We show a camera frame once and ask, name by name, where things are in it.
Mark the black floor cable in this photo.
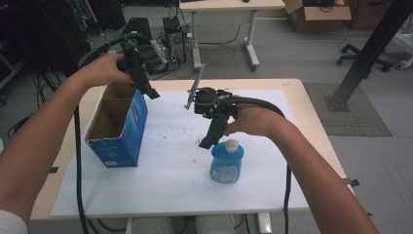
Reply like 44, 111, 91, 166
198, 22, 243, 65

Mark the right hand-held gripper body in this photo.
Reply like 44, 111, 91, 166
183, 63, 240, 123

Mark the person's white sleeve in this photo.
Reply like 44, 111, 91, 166
0, 209, 29, 234

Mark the black computer tower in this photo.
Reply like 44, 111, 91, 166
162, 16, 188, 66

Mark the grey floor mat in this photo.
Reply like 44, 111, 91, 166
303, 81, 394, 137

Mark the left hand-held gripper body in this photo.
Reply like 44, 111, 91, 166
117, 31, 169, 79

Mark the brown open cardboard box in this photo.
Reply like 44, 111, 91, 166
282, 0, 353, 33

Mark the white table foot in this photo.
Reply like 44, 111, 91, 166
256, 212, 273, 234

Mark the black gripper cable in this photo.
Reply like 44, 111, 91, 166
227, 96, 292, 234
73, 33, 129, 234

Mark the black metal post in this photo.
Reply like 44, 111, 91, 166
322, 0, 413, 113

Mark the white device on floor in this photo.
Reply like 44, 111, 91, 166
394, 51, 413, 71

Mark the blue bottle with white cap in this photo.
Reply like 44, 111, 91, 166
209, 138, 245, 185

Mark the blue cardboard box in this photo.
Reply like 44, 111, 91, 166
84, 81, 149, 169

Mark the person's left hand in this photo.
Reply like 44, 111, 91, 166
69, 53, 134, 89

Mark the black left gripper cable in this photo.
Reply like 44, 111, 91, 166
73, 33, 129, 234

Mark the black office chair base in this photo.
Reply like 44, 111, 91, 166
335, 43, 394, 73

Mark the white desk with metal legs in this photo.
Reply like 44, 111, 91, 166
178, 0, 287, 72

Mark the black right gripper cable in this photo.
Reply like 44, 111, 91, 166
227, 96, 292, 234

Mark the person's right hand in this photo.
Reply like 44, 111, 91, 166
223, 95, 288, 138

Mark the dark equipment rack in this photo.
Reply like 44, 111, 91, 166
0, 0, 93, 81

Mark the white paper sheet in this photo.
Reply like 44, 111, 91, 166
50, 89, 310, 218

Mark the black flat case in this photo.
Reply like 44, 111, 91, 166
121, 17, 153, 41

